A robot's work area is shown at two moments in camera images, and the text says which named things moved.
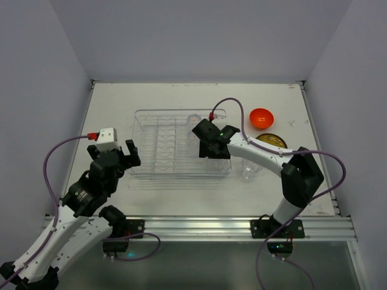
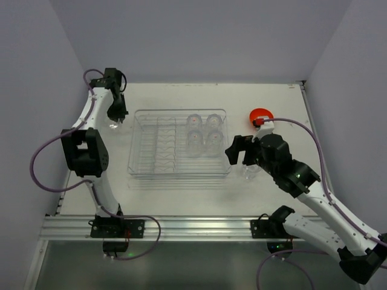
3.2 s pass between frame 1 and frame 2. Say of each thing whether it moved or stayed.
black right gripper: moved
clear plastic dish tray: stayed
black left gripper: moved
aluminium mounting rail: stayed
